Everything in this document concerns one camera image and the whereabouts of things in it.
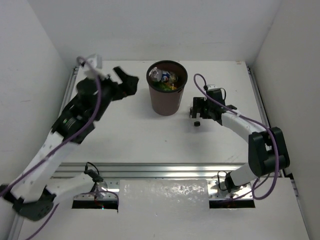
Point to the green plastic bottle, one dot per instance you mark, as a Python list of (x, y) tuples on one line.
[(163, 87)]

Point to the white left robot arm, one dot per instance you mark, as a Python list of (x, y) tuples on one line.
[(100, 124)]

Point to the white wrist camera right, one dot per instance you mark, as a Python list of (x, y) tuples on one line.
[(210, 87)]

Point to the brown garbage bin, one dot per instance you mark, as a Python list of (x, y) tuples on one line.
[(167, 103)]

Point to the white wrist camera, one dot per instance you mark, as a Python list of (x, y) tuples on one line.
[(210, 87), (92, 66)]

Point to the black bottle cap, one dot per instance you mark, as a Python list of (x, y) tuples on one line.
[(197, 123)]

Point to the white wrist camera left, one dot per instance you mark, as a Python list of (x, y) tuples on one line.
[(92, 66)]

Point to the aluminium frame rail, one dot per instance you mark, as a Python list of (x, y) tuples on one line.
[(195, 153)]

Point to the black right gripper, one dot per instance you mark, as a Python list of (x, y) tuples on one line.
[(199, 102)]

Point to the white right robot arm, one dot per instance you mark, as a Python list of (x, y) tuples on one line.
[(267, 150)]

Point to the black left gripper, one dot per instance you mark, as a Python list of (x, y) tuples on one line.
[(116, 88)]

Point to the clear bottle yellow cap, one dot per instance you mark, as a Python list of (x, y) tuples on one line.
[(173, 87)]

